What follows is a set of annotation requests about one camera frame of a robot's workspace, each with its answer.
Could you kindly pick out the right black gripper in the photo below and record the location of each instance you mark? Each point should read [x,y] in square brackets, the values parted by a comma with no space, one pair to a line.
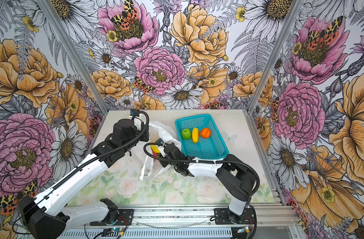
[163,163]

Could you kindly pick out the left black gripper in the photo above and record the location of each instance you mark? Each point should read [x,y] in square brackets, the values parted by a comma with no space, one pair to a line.
[145,138]

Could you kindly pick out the green toy apple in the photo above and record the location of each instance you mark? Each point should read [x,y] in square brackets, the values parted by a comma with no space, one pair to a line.
[186,134]

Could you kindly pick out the white plastic bag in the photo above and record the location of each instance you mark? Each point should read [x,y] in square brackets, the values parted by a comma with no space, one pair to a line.
[150,167]

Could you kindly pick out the yellow orange toy mango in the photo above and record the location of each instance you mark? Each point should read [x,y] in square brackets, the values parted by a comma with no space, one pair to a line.
[195,135]

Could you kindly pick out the teal plastic basket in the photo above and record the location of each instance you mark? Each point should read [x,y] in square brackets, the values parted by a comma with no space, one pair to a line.
[200,137]

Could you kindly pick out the orange toy fruit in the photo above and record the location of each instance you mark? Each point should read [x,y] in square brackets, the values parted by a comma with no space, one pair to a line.
[205,133]

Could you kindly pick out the pink red toy fruit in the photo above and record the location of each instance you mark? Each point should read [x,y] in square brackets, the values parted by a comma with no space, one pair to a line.
[158,155]

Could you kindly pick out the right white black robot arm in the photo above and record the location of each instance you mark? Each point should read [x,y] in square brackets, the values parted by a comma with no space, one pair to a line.
[238,178]

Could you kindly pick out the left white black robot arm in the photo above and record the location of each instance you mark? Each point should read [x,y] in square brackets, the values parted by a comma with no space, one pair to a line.
[46,216]

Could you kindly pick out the white vented grille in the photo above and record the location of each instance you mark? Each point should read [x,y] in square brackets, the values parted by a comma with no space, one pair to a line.
[151,233]

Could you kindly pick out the green circuit board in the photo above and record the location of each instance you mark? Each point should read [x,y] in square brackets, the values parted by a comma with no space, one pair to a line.
[114,232]

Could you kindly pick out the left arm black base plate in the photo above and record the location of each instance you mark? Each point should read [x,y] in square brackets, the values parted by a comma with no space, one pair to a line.
[122,217]

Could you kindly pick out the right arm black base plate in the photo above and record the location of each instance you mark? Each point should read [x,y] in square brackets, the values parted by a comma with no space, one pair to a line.
[223,216]

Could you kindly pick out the aluminium front rail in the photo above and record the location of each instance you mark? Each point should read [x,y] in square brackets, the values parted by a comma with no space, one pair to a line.
[170,216]

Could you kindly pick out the left aluminium corner post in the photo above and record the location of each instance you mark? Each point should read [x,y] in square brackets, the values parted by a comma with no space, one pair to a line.
[60,31]

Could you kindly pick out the aluminium corner post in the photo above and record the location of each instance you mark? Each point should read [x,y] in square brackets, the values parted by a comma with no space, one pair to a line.
[60,31]
[280,40]

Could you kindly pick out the right aluminium corner post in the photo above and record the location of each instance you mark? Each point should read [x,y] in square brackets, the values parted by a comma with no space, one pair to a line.
[280,40]

